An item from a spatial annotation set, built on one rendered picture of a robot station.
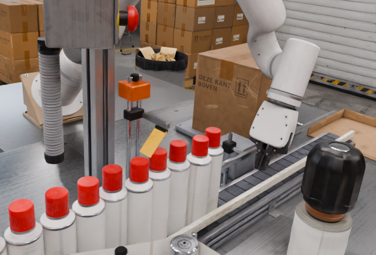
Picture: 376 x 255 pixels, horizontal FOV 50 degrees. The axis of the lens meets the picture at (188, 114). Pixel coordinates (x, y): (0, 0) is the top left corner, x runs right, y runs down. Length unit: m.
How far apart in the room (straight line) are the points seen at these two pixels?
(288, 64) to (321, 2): 4.27
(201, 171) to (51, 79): 0.34
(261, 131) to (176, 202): 0.33
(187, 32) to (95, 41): 3.91
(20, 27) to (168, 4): 1.59
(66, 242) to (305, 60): 0.66
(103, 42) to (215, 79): 0.77
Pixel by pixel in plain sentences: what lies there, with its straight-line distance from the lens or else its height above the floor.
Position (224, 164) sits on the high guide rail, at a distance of 0.98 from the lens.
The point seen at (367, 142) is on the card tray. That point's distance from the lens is 1.60.
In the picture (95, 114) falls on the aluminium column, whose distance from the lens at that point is 0.78.
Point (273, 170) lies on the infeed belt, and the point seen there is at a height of 0.88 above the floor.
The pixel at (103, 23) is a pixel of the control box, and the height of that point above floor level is 1.32.
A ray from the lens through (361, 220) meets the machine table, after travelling 1.14.
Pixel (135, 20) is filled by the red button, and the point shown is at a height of 1.33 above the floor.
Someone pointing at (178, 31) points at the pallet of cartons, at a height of 0.61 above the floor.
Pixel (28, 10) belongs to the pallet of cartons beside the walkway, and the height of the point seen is 0.84.
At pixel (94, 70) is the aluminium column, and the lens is 0.75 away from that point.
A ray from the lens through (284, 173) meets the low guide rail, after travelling 1.08.
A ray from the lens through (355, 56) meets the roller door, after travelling 5.14.
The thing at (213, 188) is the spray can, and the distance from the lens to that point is 0.88.
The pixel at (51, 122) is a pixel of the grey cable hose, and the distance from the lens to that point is 0.69.
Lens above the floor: 1.42
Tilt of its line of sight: 22 degrees down
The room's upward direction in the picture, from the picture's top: 4 degrees clockwise
